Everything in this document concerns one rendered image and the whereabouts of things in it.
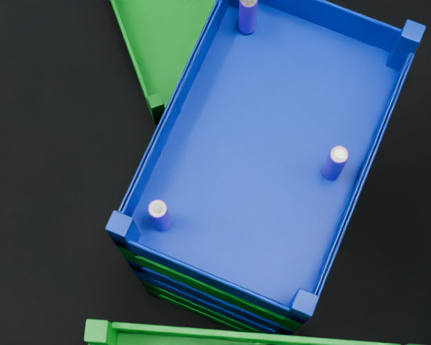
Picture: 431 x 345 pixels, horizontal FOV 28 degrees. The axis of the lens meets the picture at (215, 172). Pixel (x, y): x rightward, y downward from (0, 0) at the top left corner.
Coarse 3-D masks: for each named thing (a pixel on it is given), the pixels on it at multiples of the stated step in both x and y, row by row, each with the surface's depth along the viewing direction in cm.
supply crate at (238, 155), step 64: (320, 0) 85; (192, 64) 84; (256, 64) 89; (320, 64) 89; (384, 64) 89; (192, 128) 87; (256, 128) 87; (320, 128) 87; (384, 128) 82; (128, 192) 81; (192, 192) 86; (256, 192) 86; (320, 192) 86; (192, 256) 84; (256, 256) 84; (320, 256) 84
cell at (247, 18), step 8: (240, 0) 84; (248, 0) 84; (256, 0) 84; (240, 8) 85; (248, 8) 84; (256, 8) 85; (240, 16) 87; (248, 16) 86; (240, 24) 88; (248, 24) 88; (248, 32) 89
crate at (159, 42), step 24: (120, 0) 135; (144, 0) 135; (168, 0) 135; (192, 0) 135; (120, 24) 128; (144, 24) 134; (168, 24) 134; (192, 24) 134; (144, 48) 133; (168, 48) 133; (192, 48) 133; (144, 72) 132; (168, 72) 132; (144, 96) 131; (168, 96) 131
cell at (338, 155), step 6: (330, 150) 80; (336, 150) 80; (342, 150) 80; (330, 156) 80; (336, 156) 80; (342, 156) 80; (348, 156) 80; (330, 162) 81; (336, 162) 80; (342, 162) 80; (324, 168) 84; (330, 168) 82; (336, 168) 82; (342, 168) 82; (324, 174) 85; (330, 174) 84; (336, 174) 84; (330, 180) 86
